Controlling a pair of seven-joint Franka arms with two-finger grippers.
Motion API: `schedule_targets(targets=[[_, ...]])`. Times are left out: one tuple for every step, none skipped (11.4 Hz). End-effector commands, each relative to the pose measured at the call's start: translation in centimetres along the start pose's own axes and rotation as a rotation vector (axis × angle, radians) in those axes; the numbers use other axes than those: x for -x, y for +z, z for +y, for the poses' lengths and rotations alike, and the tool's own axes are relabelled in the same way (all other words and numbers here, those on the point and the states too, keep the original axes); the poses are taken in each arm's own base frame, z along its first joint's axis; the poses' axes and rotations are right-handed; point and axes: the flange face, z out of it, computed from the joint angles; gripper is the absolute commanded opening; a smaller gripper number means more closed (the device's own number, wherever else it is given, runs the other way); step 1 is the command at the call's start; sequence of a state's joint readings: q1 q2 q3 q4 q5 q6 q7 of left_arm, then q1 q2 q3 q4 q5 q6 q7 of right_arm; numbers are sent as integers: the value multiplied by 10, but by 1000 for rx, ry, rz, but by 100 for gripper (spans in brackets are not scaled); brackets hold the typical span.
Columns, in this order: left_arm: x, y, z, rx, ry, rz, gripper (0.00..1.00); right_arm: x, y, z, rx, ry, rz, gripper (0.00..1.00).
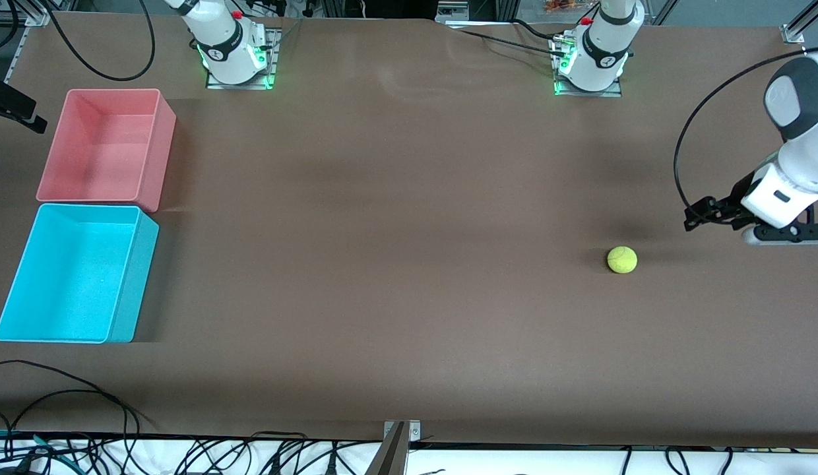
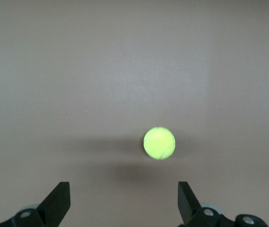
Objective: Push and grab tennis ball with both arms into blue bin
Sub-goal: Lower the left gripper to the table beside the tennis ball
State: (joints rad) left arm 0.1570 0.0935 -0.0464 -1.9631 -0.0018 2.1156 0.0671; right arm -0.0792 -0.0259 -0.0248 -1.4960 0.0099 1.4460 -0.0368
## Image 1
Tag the yellow tennis ball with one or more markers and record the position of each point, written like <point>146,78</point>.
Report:
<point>622,260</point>

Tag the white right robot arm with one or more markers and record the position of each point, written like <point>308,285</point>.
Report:
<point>227,39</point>

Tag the pink plastic bin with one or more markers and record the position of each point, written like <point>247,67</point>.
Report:
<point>99,158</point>

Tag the blue plastic bin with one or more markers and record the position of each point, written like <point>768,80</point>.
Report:
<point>72,277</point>

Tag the brown table cover sheet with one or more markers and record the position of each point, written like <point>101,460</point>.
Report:
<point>409,264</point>

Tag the perforated metal rail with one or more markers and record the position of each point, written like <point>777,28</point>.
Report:
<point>16,56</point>

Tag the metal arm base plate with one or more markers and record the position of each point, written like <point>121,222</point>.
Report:
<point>274,72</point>
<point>613,93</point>

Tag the aluminium frame corner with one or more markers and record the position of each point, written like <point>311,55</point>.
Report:
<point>793,33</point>

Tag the metal frame bracket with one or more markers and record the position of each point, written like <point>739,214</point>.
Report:
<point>414,432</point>

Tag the aluminium frame profile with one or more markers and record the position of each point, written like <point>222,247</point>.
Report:
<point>390,455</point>

